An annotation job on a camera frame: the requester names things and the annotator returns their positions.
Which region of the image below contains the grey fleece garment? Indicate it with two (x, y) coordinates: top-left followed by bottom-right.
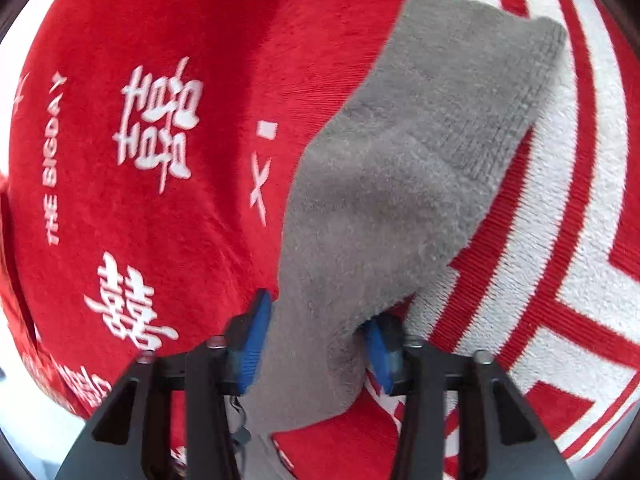
(226, 0), (568, 480)

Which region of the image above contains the red and white printed blanket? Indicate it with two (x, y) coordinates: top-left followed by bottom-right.
(0, 0), (640, 480)

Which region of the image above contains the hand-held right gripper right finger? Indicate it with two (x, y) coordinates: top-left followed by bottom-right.
(362, 312), (577, 480)

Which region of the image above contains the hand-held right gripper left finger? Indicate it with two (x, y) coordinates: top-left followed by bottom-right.
(54, 288), (274, 480)

